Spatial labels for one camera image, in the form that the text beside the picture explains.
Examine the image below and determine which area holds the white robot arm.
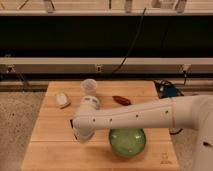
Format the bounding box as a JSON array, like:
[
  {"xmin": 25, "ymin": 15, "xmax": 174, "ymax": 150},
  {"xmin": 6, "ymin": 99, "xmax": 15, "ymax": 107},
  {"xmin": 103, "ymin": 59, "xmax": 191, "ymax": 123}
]
[{"xmin": 71, "ymin": 95, "xmax": 213, "ymax": 171}]

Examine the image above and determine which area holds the clear plastic cup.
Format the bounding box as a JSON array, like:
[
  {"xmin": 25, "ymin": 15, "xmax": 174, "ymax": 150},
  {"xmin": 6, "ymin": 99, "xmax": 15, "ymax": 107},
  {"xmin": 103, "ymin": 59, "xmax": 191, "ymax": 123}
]
[{"xmin": 81, "ymin": 79, "xmax": 97, "ymax": 96}]

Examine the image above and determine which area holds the green glass bowl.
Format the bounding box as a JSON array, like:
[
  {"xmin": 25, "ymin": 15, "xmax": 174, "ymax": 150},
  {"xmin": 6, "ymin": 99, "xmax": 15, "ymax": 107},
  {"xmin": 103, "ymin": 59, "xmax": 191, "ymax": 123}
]
[{"xmin": 108, "ymin": 129, "xmax": 146, "ymax": 158}]

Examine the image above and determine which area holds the blue power adapter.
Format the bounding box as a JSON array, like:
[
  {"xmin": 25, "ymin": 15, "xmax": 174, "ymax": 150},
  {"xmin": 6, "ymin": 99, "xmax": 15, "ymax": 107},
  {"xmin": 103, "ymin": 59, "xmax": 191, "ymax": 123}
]
[{"xmin": 160, "ymin": 85, "xmax": 183, "ymax": 98}]

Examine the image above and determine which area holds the wooden board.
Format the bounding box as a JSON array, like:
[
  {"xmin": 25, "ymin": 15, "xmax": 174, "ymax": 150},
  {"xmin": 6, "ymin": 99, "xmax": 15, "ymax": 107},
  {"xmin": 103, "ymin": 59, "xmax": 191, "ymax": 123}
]
[{"xmin": 22, "ymin": 81, "xmax": 179, "ymax": 171}]

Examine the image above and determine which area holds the white wall outlet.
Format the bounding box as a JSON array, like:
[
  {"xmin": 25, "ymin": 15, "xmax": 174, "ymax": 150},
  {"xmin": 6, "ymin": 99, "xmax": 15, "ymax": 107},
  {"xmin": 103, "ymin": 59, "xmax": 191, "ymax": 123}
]
[{"xmin": 97, "ymin": 66, "xmax": 102, "ymax": 72}]

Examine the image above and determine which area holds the black floor cable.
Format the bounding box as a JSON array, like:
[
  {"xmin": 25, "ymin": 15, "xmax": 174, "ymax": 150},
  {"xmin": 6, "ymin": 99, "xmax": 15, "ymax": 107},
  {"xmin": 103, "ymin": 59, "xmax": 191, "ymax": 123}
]
[{"xmin": 153, "ymin": 73, "xmax": 189, "ymax": 136}]

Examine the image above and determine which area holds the black hanging cable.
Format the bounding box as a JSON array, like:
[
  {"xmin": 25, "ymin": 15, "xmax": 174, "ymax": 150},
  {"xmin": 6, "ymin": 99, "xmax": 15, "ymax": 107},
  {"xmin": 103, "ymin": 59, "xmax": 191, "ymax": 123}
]
[{"xmin": 110, "ymin": 7, "xmax": 148, "ymax": 74}]

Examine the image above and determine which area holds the right wall outlet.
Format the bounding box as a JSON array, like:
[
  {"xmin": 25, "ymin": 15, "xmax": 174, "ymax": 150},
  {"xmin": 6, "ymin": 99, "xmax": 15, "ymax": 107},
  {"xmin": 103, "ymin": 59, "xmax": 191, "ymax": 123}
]
[{"xmin": 182, "ymin": 64, "xmax": 191, "ymax": 72}]

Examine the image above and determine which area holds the left wall outlet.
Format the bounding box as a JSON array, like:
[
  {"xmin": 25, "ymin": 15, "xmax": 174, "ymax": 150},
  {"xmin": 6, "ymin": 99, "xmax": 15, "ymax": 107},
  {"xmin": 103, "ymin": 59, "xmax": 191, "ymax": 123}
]
[{"xmin": 8, "ymin": 66, "xmax": 15, "ymax": 73}]

